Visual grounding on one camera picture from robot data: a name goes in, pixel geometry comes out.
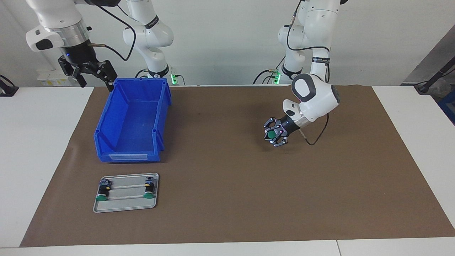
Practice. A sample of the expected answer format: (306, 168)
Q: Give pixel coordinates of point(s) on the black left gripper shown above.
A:
(291, 126)

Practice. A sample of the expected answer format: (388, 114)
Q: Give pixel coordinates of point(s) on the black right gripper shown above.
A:
(80, 57)

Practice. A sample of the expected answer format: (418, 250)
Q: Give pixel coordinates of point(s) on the green push button switch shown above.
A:
(102, 195)
(149, 193)
(272, 134)

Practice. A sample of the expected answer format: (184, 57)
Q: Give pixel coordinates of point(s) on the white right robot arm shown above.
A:
(57, 14)

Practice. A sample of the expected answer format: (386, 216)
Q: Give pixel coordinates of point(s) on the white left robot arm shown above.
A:
(316, 99)

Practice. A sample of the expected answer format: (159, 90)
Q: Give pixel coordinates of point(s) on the green lit base connector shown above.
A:
(174, 77)
(276, 77)

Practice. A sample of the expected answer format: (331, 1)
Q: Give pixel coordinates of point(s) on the blue plastic storage bin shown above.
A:
(135, 124)

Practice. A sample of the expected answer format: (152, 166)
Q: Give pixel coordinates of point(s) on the brown table mat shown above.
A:
(249, 195)

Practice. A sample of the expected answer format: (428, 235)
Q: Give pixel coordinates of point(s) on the black clamp stand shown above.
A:
(9, 91)

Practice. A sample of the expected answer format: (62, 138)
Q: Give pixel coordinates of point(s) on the grey metal tray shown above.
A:
(124, 207)

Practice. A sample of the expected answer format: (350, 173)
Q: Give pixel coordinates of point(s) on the black slanted pole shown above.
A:
(435, 76)

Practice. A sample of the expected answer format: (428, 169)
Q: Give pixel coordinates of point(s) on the blue crate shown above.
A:
(448, 108)

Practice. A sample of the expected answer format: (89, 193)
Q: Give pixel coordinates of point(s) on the white wall socket box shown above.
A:
(48, 80)

